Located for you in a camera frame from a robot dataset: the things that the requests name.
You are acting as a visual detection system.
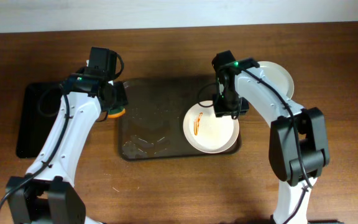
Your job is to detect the cream plate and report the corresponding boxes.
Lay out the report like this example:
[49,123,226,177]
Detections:
[183,103,240,154]
[259,61,295,98]

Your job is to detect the green and orange sponge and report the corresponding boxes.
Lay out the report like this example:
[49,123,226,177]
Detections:
[108,106,126,118]

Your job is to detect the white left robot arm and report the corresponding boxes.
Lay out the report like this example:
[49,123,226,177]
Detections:
[0,47,128,223]

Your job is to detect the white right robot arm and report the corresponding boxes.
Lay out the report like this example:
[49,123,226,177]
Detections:
[211,50,330,223]

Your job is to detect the dark brown serving tray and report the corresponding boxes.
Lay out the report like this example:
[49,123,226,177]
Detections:
[117,76,216,161]

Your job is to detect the black rectangular bin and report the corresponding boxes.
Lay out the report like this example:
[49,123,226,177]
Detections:
[16,82,62,159]

